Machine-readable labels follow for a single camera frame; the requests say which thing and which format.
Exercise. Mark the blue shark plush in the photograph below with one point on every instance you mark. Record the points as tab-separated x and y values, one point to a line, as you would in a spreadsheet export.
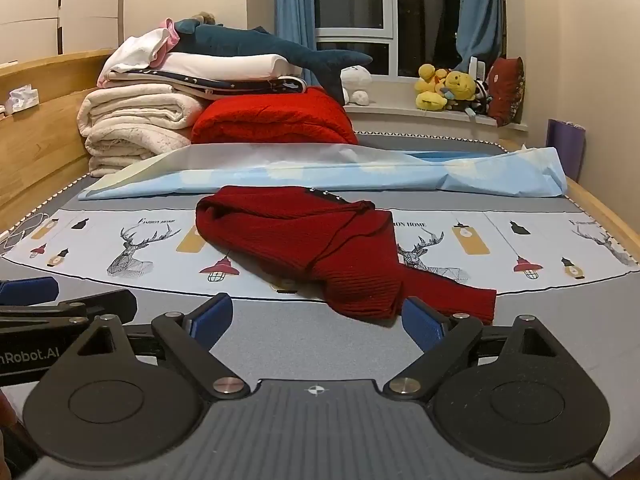
240	42

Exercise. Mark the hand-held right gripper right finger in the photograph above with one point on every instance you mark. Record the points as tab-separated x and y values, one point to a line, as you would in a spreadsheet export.
420	325

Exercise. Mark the blue curtain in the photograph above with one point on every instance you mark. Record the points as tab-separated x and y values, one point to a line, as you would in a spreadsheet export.
480	10
295	5

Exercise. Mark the purple bag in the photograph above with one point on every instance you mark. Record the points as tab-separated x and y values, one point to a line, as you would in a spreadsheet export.
565	150

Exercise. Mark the white wardrobe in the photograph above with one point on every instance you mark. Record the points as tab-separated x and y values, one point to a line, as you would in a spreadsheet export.
75	0

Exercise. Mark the yellow round plush toy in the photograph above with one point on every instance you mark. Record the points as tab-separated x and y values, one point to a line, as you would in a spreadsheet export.
460	87

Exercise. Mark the dark red knit sweater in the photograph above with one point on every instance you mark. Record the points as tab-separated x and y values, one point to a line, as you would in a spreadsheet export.
325	240

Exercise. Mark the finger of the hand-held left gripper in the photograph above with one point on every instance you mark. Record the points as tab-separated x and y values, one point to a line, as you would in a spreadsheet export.
100	305
30	288

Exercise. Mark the yellow duck plush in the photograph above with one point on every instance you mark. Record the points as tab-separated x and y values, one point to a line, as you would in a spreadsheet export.
429	87

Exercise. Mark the deer print bed cover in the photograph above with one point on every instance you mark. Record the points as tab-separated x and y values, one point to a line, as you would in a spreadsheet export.
150	240

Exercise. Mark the brown plush toy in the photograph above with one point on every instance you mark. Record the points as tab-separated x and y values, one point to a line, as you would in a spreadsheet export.
205	17

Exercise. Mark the white folded quilt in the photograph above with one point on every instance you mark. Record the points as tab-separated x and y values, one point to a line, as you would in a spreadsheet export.
225	65

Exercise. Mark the dark red cushion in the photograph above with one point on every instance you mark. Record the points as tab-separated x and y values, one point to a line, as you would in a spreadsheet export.
505	90

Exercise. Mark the pink cloth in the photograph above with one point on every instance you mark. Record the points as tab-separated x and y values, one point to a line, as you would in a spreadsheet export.
172	35

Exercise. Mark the white window sill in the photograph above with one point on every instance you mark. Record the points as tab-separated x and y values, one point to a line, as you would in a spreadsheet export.
400	112

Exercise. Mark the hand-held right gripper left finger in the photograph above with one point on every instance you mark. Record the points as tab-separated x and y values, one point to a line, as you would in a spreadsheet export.
216	316

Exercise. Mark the light blue bed sheet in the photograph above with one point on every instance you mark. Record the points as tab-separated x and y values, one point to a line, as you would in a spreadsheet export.
350	175

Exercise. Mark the white plush toy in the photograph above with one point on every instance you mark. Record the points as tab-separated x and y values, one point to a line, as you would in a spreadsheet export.
356	82

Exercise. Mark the tissue pack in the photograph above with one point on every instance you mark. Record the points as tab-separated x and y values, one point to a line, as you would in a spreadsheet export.
21	101

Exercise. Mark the cream folded blanket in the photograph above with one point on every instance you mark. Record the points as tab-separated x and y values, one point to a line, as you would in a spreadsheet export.
135	120

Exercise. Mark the white framed window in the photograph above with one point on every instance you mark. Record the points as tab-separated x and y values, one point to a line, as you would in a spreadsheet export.
385	35

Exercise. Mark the black white striped toy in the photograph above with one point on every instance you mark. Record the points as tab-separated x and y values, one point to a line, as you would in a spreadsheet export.
481	95

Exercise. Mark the red folded blanket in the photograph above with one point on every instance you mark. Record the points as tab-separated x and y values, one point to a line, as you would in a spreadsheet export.
275	115

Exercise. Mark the white folded cloth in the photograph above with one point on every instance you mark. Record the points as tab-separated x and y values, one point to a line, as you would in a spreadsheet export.
135	52

